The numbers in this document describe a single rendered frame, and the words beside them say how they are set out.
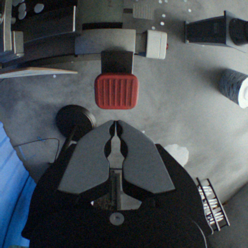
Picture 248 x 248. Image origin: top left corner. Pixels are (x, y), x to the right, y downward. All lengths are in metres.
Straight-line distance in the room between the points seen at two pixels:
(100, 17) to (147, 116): 0.93
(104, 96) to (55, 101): 0.96
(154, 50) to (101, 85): 0.18
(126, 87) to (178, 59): 0.89
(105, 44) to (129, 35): 0.06
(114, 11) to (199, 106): 1.12
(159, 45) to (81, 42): 0.18
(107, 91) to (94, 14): 0.20
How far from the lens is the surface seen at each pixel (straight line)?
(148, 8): 0.86
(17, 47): 0.30
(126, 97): 0.20
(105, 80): 0.20
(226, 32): 0.73
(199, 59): 1.15
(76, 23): 0.28
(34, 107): 1.29
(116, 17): 0.32
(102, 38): 0.31
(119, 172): 1.56
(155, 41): 0.34
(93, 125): 1.11
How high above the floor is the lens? 0.95
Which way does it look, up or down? 58 degrees down
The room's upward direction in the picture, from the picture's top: 176 degrees clockwise
